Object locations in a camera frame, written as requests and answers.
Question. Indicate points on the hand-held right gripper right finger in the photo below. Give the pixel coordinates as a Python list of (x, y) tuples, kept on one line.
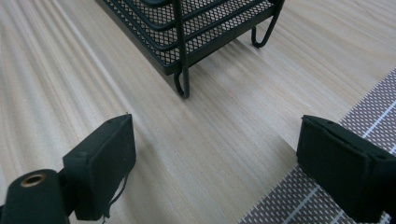
[(339, 168)]

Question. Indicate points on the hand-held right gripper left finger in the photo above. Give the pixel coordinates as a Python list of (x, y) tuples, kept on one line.
[(99, 165)]

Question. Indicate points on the black metal mesh rack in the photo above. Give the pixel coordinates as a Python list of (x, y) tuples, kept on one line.
[(193, 34)]

